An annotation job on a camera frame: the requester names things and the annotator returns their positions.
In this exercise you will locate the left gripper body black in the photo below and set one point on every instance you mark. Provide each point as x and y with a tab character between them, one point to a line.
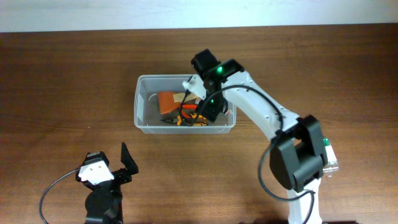
120	177

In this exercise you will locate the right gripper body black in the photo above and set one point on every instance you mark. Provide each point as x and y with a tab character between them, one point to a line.
213	103

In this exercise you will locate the red handled side cutters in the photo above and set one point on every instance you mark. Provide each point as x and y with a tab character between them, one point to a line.
188	110

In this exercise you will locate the orange black long-nose pliers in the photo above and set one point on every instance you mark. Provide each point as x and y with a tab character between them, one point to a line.
189	120

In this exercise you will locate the orange scraper wooden handle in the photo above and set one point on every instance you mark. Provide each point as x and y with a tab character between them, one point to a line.
170	101

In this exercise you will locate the clear box of bits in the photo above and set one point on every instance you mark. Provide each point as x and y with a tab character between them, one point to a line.
332	164

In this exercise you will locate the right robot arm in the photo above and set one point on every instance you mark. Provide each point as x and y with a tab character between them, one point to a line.
291	168

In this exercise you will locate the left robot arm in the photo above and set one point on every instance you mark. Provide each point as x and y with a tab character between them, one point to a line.
104	204

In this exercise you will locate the clear plastic container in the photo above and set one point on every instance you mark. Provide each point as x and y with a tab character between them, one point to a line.
147	115

